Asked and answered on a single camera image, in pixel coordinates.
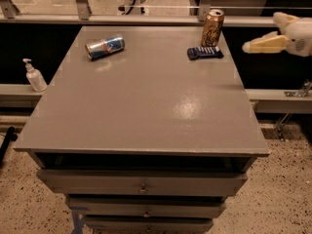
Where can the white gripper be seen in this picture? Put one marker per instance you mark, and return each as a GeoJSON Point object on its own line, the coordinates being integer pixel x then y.
{"type": "Point", "coordinates": [299, 38]}

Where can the orange LaCroix can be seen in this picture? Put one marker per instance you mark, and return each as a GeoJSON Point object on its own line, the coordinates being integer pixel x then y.
{"type": "Point", "coordinates": [212, 28]}

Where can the blue rxbar blueberry bar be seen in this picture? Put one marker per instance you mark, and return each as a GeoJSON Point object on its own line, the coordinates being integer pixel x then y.
{"type": "Point", "coordinates": [204, 53]}

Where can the blue silver Red Bull can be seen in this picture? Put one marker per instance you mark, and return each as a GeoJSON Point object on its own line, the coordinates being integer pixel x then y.
{"type": "Point", "coordinates": [105, 47]}

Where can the grey drawer cabinet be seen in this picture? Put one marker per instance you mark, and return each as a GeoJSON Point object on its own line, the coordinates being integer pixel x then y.
{"type": "Point", "coordinates": [146, 108]}

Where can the grey metal railing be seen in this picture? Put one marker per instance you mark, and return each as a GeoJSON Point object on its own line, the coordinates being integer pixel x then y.
{"type": "Point", "coordinates": [169, 12]}

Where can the white pump sanitizer bottle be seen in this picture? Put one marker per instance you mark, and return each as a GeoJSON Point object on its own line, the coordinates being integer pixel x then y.
{"type": "Point", "coordinates": [34, 76]}

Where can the top grey drawer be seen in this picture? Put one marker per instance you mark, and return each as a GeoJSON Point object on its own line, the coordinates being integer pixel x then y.
{"type": "Point", "coordinates": [143, 183]}

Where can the grey drawer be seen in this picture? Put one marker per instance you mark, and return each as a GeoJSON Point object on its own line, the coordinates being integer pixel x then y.
{"type": "Point", "coordinates": [146, 207]}
{"type": "Point", "coordinates": [143, 183]}
{"type": "Point", "coordinates": [172, 224]}

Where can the middle grey drawer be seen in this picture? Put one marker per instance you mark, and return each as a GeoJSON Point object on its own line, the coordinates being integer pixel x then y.
{"type": "Point", "coordinates": [146, 207]}

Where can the bottom grey drawer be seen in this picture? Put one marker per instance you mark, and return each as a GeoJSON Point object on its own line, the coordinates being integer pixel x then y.
{"type": "Point", "coordinates": [172, 224]}

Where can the black pole at left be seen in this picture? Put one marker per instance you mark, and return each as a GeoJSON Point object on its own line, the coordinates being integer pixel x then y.
{"type": "Point", "coordinates": [9, 136]}

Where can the metal bracket at right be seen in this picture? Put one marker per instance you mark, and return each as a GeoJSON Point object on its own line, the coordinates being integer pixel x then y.
{"type": "Point", "coordinates": [301, 93]}

